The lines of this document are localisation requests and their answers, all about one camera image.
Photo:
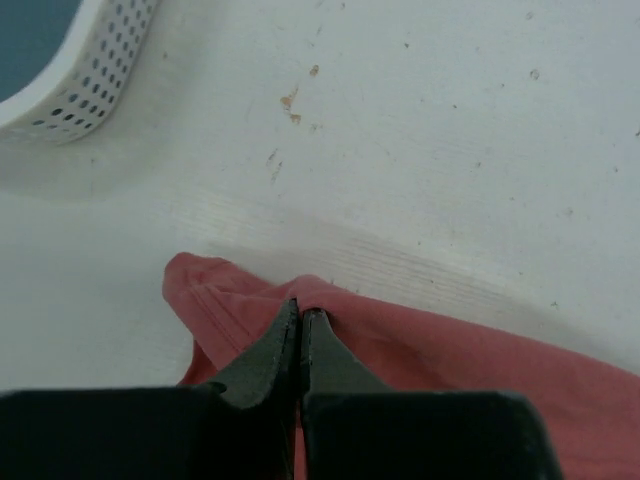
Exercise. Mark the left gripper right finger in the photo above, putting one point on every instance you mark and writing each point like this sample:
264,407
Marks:
346,410

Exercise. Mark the blue t shirt in basket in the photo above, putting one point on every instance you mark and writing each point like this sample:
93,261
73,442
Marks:
32,31

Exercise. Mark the white perforated plastic basket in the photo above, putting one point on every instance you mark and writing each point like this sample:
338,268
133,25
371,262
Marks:
80,87

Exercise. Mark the salmon pink t shirt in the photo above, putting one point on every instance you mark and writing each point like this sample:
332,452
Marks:
590,408

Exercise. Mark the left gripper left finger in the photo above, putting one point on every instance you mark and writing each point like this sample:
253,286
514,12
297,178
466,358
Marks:
243,419

